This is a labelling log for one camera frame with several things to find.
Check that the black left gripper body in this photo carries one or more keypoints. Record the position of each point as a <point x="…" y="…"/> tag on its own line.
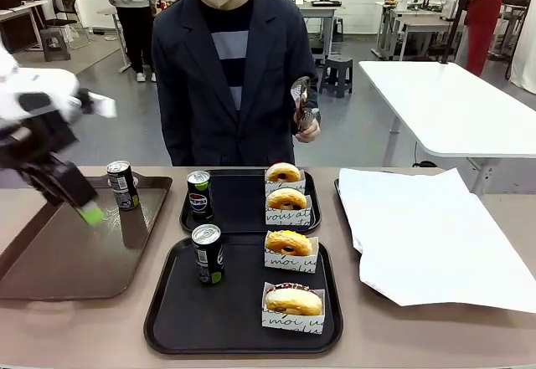
<point x="42" y="134"/>

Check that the black blue-logo pepsi can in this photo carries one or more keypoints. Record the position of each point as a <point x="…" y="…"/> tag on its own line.
<point x="199" y="197"/>

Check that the black green soda can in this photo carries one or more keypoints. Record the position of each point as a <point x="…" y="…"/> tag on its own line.
<point x="123" y="185"/>
<point x="208" y="256"/>

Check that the yellow sprinkle donut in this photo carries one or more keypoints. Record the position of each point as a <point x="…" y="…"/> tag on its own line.
<point x="278" y="241"/>

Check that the chocolate sprinkle donut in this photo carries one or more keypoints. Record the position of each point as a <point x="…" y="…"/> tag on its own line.
<point x="293" y="302"/>

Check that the metal serving tongs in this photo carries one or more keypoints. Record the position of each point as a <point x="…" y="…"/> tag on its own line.
<point x="300" y="88"/>

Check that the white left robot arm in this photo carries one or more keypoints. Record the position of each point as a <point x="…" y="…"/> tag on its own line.
<point x="37" y="84"/>

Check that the person left forearm dark sleeve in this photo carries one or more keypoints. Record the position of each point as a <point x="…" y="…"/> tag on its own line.
<point x="312" y="72"/>

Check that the person right forearm dark sleeve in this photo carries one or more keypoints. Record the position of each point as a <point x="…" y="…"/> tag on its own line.
<point x="176" y="139"/>

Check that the person left hand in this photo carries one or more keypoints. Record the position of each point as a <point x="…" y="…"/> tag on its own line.
<point x="310" y="131"/>

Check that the brown plastic tray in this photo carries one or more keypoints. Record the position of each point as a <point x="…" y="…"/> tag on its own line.
<point x="63" y="256"/>

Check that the grey plastic stool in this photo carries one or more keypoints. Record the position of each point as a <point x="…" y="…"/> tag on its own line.
<point x="54" y="42"/>
<point x="335" y="72"/>

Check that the black mesh office chair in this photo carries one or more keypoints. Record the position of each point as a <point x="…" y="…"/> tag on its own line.
<point x="67" y="9"/>

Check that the small white side table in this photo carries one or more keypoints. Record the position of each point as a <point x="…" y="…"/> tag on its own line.
<point x="113" y="11"/>

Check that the black plastic tray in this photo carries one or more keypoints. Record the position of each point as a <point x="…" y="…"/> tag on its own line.
<point x="234" y="310"/>
<point x="336" y="193"/>
<point x="238" y="201"/>

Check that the person in dark jacket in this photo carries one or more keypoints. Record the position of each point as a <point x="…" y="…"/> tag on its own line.
<point x="201" y="93"/>

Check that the grey metal workbench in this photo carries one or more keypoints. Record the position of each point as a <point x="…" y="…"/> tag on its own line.
<point x="318" y="13"/>

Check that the white paper sheet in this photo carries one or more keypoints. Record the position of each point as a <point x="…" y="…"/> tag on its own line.
<point x="419" y="227"/>

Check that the large white table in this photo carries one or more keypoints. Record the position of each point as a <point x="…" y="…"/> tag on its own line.
<point x="452" y="105"/>

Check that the white lab workbench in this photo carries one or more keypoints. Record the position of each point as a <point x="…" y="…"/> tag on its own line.
<point x="419" y="19"/>

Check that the black tripod pole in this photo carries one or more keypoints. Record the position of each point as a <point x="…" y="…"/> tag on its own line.
<point x="456" y="17"/>

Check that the person in red dress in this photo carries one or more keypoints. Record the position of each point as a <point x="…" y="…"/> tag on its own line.
<point x="486" y="9"/>

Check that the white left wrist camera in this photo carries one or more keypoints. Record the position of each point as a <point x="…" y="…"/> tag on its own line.
<point x="102" y="105"/>

